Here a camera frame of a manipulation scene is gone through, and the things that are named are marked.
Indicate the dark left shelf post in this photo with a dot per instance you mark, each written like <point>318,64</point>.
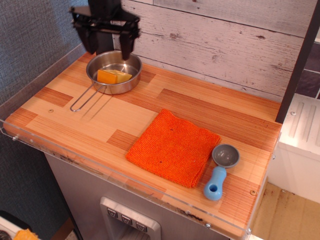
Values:
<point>104,42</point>

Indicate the clear acrylic table guard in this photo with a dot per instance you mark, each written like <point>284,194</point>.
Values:
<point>86,150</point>

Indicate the yellow black object bottom left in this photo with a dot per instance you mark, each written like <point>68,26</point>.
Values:
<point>24,234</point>

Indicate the toy fridge dispenser panel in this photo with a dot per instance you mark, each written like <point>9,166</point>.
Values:
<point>127,220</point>

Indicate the dark shelf post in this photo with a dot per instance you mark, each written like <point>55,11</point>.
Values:
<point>104,42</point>
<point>301,61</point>

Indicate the white toy cabinet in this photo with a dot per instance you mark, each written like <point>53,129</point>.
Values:
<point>295,163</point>

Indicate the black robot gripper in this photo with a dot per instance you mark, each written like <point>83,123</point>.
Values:
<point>106,16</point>

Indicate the dark right shelf post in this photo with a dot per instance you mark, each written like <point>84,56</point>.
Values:
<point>301,61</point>

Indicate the steel pan with wire handle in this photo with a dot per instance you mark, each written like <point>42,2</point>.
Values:
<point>109,60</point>

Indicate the yellow cheese wedge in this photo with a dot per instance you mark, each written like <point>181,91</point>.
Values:
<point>112,76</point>

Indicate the orange knitted cloth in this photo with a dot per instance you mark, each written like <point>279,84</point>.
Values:
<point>174,149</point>

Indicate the blue grey measuring scoop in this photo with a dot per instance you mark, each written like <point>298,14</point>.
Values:
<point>225,156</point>

